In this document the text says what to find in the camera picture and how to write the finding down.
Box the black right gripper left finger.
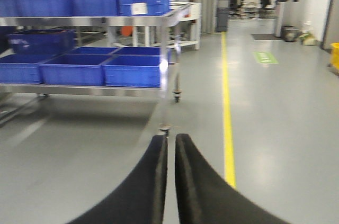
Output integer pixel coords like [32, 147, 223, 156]
[70, 135, 168, 223]

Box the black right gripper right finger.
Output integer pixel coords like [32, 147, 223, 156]
[175, 133, 285, 223]

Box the blue bin cart front right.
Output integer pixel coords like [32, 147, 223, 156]
[102, 49, 169, 88]

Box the blue bin cart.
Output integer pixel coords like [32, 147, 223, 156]
[102, 49, 169, 88]
[1, 54, 55, 84]
[39, 47, 117, 86]

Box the blue bin cart front middle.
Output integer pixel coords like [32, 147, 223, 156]
[39, 47, 117, 86]

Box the blue bin cart front left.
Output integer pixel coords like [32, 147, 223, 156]
[1, 54, 55, 84]

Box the gray trash bin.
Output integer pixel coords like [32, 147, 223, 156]
[216, 0, 229, 32]

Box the stainless steel cart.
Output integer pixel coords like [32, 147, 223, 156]
[0, 1, 194, 103]

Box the white metal table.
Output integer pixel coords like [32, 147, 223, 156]
[132, 0, 201, 51]

